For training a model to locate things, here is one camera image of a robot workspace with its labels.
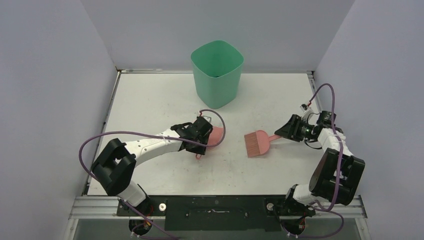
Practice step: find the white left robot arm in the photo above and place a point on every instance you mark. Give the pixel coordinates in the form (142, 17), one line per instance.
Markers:
(115, 165)

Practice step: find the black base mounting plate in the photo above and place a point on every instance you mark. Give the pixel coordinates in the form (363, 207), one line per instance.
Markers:
(218, 212)

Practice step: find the green plastic bin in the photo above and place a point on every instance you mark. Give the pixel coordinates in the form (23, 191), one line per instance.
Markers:
(217, 68)

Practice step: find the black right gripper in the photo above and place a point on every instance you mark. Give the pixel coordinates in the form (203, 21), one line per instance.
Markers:
(296, 128)

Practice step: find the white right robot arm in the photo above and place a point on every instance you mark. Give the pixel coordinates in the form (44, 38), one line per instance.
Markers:
(338, 173)

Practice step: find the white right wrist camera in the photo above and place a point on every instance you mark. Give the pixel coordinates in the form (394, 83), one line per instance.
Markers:
(307, 111)

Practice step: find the pink hand brush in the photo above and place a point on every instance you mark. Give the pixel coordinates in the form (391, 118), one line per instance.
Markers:
(258, 143)

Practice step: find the aluminium frame rail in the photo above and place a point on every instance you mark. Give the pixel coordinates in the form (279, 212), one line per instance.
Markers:
(106, 207)

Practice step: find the pink plastic dustpan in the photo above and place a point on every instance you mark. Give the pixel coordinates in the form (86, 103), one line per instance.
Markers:
(215, 136)

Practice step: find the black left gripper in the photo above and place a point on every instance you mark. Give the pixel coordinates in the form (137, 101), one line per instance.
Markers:
(200, 150)

